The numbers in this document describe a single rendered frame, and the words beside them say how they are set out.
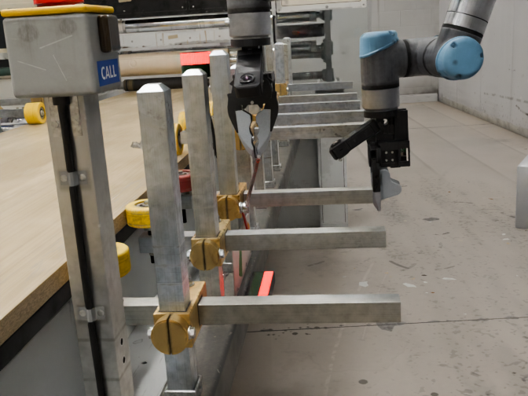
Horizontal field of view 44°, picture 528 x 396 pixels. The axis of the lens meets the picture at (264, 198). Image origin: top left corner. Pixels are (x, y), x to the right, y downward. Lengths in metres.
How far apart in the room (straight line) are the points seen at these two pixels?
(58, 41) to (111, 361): 0.29
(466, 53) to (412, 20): 8.95
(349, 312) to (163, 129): 0.35
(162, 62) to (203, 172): 2.66
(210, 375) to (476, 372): 1.57
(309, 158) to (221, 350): 2.79
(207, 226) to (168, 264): 0.25
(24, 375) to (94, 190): 0.43
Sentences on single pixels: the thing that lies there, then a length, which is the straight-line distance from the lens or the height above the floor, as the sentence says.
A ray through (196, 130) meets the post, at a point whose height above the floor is 1.04.
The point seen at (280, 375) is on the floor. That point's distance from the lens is 2.41.
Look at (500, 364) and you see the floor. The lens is 2.52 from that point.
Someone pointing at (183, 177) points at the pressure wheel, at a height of 0.91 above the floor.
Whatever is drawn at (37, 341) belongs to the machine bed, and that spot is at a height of 0.79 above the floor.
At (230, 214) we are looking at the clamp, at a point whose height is 0.84.
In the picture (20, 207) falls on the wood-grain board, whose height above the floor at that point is 0.90.
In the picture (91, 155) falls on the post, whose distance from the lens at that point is 0.57.
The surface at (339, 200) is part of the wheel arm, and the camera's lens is 1.37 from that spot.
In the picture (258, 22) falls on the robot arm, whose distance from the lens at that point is 1.15.
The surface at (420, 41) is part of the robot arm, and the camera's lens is 1.35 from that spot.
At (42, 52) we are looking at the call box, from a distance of 0.56.
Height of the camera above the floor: 1.19
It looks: 14 degrees down
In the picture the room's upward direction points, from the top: 4 degrees counter-clockwise
